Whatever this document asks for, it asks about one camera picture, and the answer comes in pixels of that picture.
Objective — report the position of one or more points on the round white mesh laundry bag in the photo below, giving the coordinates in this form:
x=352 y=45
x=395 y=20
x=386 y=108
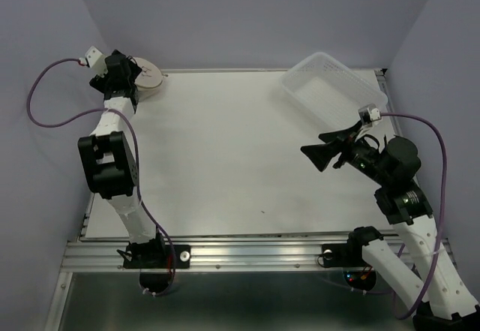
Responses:
x=150 y=80

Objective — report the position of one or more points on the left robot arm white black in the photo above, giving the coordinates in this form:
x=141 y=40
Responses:
x=110 y=163

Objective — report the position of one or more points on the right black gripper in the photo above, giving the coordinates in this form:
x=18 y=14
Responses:
x=321 y=154

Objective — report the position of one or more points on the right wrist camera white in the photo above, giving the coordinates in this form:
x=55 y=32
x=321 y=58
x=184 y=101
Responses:
x=369 y=115

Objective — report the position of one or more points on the aluminium mounting rail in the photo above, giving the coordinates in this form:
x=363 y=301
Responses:
x=213 y=254

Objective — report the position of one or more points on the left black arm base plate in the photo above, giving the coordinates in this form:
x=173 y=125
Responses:
x=149 y=255

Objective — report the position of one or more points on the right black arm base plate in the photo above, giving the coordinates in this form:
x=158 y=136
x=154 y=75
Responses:
x=334 y=255

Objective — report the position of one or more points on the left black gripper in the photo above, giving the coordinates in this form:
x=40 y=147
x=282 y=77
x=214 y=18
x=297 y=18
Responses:
x=100 y=84

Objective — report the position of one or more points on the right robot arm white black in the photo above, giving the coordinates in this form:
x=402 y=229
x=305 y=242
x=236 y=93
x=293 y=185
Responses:
x=432 y=290

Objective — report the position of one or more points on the white plastic mesh basket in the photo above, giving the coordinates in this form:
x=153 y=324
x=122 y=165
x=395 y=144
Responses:
x=330 y=92

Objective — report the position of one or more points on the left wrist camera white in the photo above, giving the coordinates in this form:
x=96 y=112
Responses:
x=95 y=60

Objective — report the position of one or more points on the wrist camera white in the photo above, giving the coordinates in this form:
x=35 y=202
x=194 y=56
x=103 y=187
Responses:
x=95 y=60
x=369 y=115

